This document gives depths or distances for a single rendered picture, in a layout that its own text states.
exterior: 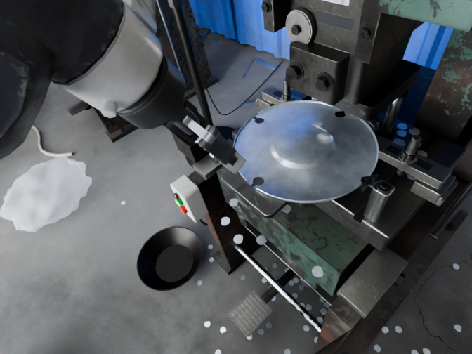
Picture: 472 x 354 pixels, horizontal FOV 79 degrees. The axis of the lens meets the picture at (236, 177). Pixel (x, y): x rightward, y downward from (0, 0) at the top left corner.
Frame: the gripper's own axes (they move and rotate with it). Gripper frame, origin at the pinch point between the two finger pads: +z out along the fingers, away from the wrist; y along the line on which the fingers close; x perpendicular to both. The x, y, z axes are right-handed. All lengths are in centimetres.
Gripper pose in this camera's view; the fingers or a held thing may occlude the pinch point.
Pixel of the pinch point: (228, 157)
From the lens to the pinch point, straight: 45.1
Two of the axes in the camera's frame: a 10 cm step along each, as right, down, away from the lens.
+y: 6.6, 5.1, -5.4
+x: 6.1, -7.9, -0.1
